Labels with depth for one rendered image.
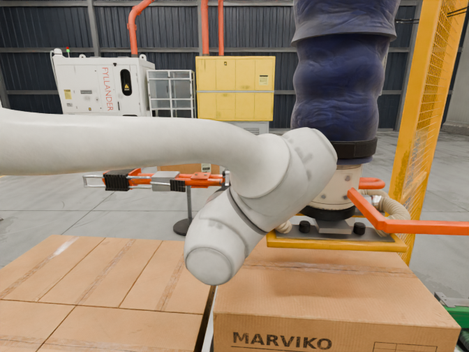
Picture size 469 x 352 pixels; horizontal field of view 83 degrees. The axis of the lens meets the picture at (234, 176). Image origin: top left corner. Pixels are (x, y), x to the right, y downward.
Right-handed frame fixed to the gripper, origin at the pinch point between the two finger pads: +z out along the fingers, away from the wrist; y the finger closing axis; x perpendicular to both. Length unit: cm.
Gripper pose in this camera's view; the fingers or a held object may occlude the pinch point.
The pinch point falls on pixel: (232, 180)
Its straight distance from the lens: 77.9
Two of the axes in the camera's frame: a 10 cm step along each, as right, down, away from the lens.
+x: 10.0, 0.2, -0.7
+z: 0.7, -2.9, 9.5
